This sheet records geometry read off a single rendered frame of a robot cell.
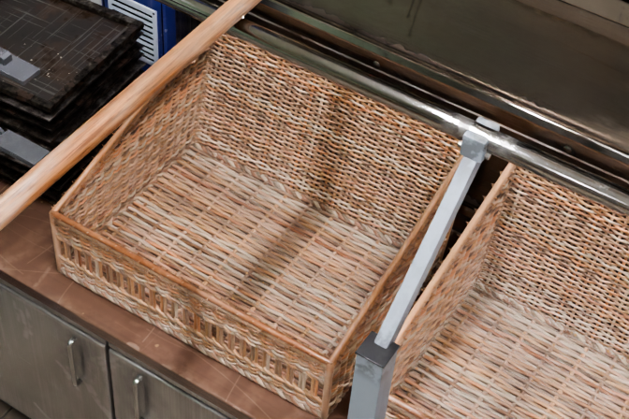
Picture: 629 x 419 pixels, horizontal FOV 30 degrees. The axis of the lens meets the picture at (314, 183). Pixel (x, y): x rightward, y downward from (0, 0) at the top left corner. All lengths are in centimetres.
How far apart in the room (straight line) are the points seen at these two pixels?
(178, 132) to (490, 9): 66
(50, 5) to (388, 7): 66
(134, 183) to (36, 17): 35
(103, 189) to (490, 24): 73
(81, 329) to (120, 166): 29
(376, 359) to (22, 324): 89
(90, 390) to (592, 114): 102
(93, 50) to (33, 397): 71
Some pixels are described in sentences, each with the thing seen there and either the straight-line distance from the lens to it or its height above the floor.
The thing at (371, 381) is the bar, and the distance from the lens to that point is 154.
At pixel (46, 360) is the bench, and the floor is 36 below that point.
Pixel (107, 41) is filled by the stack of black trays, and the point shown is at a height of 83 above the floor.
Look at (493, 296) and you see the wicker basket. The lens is 209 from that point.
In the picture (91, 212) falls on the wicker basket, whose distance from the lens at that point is 208.
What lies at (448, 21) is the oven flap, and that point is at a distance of 192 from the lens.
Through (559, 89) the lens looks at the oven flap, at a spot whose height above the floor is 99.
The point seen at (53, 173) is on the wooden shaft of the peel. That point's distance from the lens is 139.
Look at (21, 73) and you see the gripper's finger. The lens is 143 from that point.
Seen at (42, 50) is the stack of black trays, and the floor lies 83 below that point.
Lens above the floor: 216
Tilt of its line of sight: 45 degrees down
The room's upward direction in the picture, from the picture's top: 5 degrees clockwise
